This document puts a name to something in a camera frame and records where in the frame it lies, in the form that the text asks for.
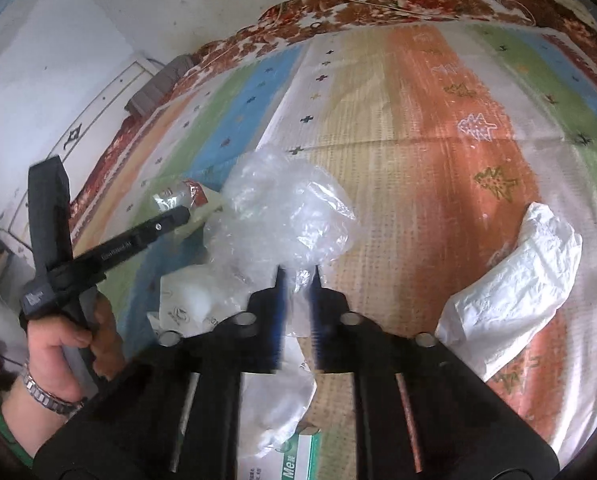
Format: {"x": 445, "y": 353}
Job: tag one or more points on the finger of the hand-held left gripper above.
{"x": 171, "y": 222}

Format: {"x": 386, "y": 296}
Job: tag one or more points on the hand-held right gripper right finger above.
{"x": 317, "y": 310}

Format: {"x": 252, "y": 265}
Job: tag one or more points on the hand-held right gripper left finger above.
{"x": 278, "y": 310}

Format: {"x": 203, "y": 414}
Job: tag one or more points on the clear plastic bag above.
{"x": 278, "y": 210}

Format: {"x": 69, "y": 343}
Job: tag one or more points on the person's left forearm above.
{"x": 13, "y": 427}

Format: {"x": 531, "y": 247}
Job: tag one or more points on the person's left hand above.
{"x": 63, "y": 355}

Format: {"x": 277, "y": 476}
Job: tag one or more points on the printed clear plastic wrapper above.
{"x": 188, "y": 310}

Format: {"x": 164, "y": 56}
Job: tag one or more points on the white paper packet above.
{"x": 273, "y": 400}

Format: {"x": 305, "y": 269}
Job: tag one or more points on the grey folded cloth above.
{"x": 158, "y": 85}

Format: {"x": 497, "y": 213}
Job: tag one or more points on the green white medicine box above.
{"x": 301, "y": 457}

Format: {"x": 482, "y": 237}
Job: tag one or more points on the silver wristwatch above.
{"x": 48, "y": 394}

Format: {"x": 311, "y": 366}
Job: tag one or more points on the white crumpled plastic bag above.
{"x": 508, "y": 285}

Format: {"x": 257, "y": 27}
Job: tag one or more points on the striped woven blanket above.
{"x": 403, "y": 135}

